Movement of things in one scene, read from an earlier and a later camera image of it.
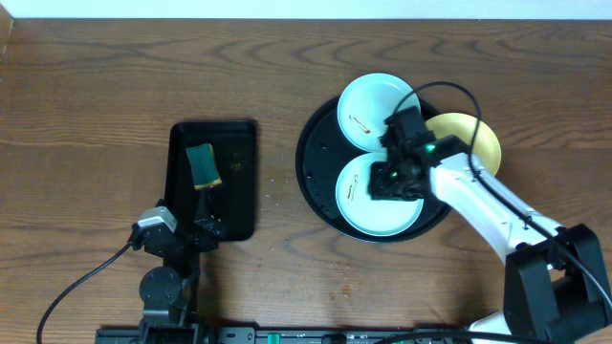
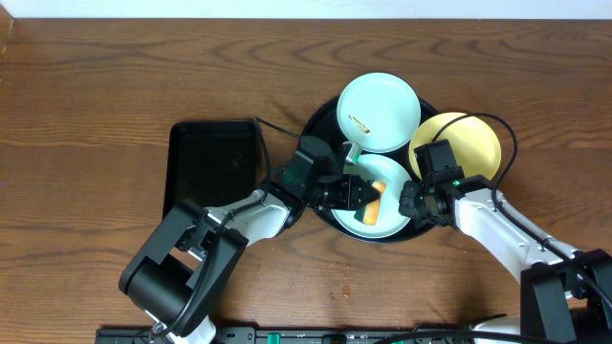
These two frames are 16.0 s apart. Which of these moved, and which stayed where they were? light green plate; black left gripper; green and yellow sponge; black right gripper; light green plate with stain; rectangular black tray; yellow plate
Moved: green and yellow sponge; black left gripper; black right gripper
Stayed: yellow plate; rectangular black tray; light green plate; light green plate with stain
